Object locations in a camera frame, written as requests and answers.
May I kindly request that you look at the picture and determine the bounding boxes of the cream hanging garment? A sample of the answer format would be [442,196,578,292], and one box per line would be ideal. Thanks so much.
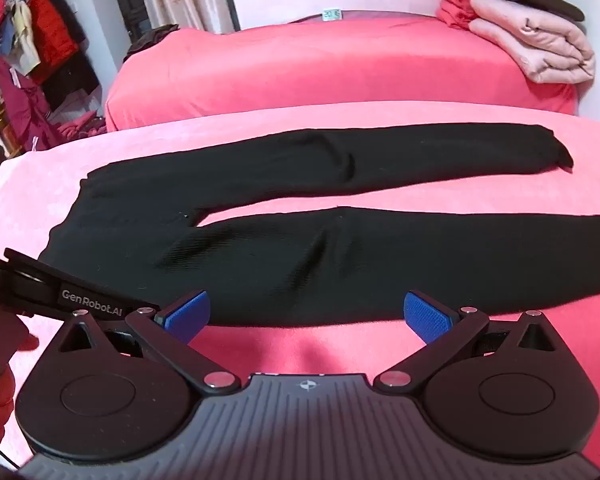
[10,2,42,73]

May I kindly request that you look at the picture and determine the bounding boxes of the black pants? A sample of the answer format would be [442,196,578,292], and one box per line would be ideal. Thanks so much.
[39,122,600,328]

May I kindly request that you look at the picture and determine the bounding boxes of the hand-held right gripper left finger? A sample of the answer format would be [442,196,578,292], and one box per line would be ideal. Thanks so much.
[55,290,242,395]

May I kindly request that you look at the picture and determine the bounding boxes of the red padded jacket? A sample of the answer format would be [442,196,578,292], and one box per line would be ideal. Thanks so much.
[27,0,80,78]

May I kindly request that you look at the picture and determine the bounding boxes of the folded pink quilt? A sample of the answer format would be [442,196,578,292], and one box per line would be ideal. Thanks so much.
[470,0,597,84]

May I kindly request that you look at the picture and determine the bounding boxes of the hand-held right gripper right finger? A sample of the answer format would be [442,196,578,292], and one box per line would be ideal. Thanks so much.
[374,290,564,394]

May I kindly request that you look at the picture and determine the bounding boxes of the black hanging garment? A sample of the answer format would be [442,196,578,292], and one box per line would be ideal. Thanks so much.
[40,0,101,111]

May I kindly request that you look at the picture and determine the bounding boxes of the folded red blanket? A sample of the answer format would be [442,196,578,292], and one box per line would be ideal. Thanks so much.
[436,0,496,31]

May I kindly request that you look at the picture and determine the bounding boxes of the dark cloth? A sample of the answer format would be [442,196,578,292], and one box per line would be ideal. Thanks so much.
[127,24,181,56]

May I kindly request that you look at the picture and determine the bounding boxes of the magenta hanging garment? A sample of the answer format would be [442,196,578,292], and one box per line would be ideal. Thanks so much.
[0,52,61,151]

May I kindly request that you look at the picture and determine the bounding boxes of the dark door frame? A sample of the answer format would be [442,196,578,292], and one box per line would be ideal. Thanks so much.
[105,0,153,43]

